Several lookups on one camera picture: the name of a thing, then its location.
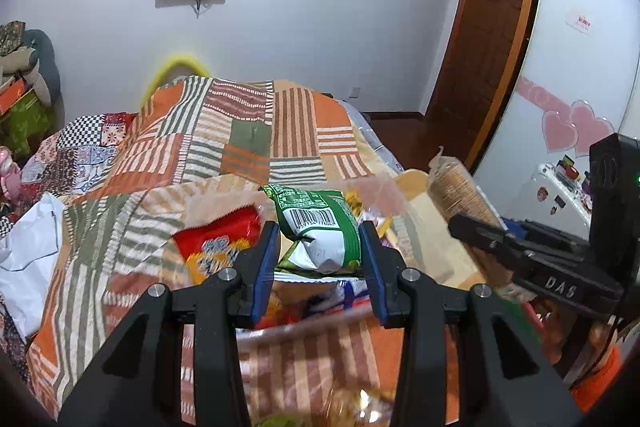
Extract pink bunny toy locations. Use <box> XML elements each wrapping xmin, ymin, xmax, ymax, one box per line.
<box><xmin>0</xmin><ymin>146</ymin><xmax>23</xmax><ymax>202</ymax></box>

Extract white red label sticker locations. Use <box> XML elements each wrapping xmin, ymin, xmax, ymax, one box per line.
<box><xmin>565</xmin><ymin>9</ymin><xmax>593</xmax><ymax>32</ymax></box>

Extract white small cabinet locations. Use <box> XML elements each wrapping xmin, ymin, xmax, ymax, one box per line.
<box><xmin>505</xmin><ymin>162</ymin><xmax>596</xmax><ymax>238</ymax></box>

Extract blue white packet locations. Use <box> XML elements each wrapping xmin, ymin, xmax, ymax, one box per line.
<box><xmin>340</xmin><ymin>279</ymin><xmax>372</xmax><ymax>310</ymax></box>

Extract person's right hand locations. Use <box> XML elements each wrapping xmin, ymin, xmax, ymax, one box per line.
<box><xmin>590</xmin><ymin>319</ymin><xmax>618</xmax><ymax>358</ymax></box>

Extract green patterned bag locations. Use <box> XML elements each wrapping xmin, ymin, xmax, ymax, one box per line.
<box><xmin>0</xmin><ymin>89</ymin><xmax>53</xmax><ymax>158</ymax></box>

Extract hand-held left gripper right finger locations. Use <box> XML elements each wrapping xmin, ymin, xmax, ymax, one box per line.
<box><xmin>359</xmin><ymin>221</ymin><xmax>583</xmax><ymax>427</ymax></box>

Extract striped patchwork blanket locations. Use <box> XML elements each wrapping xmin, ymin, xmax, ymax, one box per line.
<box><xmin>27</xmin><ymin>77</ymin><xmax>501</xmax><ymax>427</ymax></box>

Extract yellow hoop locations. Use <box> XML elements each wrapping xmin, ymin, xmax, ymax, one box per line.
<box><xmin>140</xmin><ymin>52</ymin><xmax>213</xmax><ymax>108</ymax></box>

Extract checkered patchwork quilt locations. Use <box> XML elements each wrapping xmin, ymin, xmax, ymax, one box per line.
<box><xmin>0</xmin><ymin>112</ymin><xmax>136</xmax><ymax>378</ymax></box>

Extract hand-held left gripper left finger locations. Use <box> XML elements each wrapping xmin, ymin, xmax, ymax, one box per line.
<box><xmin>57</xmin><ymin>221</ymin><xmax>281</xmax><ymax>427</ymax></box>

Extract brown biscuit sleeve pack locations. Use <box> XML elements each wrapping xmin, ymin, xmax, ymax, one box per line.
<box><xmin>427</xmin><ymin>147</ymin><xmax>506</xmax><ymax>258</ymax></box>

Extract dark patterned cloth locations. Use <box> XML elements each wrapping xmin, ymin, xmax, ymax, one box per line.
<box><xmin>0</xmin><ymin>21</ymin><xmax>28</xmax><ymax>58</ymax></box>

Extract orange cardboard box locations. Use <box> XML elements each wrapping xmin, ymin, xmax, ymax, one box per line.
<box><xmin>0</xmin><ymin>77</ymin><xmax>31</xmax><ymax>114</ymax></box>

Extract red snack bag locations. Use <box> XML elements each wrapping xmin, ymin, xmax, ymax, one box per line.
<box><xmin>172</xmin><ymin>204</ymin><xmax>263</xmax><ymax>285</ymax></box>

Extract orange yellow snack packet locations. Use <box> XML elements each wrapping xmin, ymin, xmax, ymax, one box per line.
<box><xmin>347</xmin><ymin>189</ymin><xmax>396</xmax><ymax>240</ymax></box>

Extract white shirt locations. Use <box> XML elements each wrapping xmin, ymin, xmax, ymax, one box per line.
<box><xmin>0</xmin><ymin>192</ymin><xmax>66</xmax><ymax>340</ymax></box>

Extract clear plastic bin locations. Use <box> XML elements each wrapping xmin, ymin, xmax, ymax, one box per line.
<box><xmin>170</xmin><ymin>171</ymin><xmax>418</xmax><ymax>350</ymax></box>

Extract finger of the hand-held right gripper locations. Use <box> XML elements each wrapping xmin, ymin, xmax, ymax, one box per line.
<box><xmin>500</xmin><ymin>218</ymin><xmax>591</xmax><ymax>254</ymax></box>
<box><xmin>448</xmin><ymin>214</ymin><xmax>546</xmax><ymax>278</ymax></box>

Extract large pink heart stickers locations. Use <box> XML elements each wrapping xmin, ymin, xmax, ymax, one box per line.
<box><xmin>542</xmin><ymin>99</ymin><xmax>615</xmax><ymax>158</ymax></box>

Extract red yellow jar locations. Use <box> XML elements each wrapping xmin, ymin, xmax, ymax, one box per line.
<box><xmin>557</xmin><ymin>154</ymin><xmax>581</xmax><ymax>180</ymax></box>

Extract brown wooden door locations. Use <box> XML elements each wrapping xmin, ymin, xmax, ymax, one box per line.
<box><xmin>427</xmin><ymin>0</ymin><xmax>528</xmax><ymax>125</ymax></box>

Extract white sliding wardrobe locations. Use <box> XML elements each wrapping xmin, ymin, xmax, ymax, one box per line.
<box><xmin>472</xmin><ymin>0</ymin><xmax>640</xmax><ymax>248</ymax></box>

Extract green snack packet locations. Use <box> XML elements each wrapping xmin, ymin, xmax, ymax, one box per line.
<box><xmin>261</xmin><ymin>186</ymin><xmax>363</xmax><ymax>278</ymax></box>

